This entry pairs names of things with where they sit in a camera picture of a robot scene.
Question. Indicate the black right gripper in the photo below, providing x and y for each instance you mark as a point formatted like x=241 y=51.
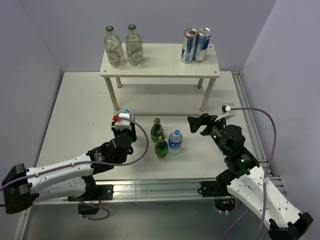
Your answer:
x=195 y=122

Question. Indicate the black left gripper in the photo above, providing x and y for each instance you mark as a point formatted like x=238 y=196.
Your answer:
x=132 y=132

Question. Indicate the Pocari Sweat plastic bottle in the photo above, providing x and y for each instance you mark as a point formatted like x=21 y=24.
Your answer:
x=175 y=141
x=128 y=112

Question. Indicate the green glass Perrier bottle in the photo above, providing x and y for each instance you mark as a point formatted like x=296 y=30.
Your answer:
x=161 y=147
x=156 y=130

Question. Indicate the clear Chang soda water bottle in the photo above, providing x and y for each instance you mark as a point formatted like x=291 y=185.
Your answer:
x=134 y=46
x=113 y=47

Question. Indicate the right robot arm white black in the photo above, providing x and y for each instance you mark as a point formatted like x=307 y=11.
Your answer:
x=244 y=179

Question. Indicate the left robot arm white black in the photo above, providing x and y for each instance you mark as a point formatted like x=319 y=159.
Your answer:
x=22 y=187

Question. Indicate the white two-tier wooden shelf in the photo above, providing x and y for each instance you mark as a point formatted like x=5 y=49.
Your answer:
x=163 y=85

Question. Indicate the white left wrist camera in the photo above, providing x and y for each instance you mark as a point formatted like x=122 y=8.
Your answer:
x=122 y=121

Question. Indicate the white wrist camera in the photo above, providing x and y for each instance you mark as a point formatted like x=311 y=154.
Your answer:
x=227 y=111
x=122 y=121

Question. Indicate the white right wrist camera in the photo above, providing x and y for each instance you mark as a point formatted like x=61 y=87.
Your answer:
x=227 y=111

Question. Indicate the aluminium extrusion frame rail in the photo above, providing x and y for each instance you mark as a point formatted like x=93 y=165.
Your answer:
x=153 y=199

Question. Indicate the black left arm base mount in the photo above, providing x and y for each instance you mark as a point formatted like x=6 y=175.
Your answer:
x=88 y=206

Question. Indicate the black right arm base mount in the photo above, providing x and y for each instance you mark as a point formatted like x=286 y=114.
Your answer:
x=223 y=200

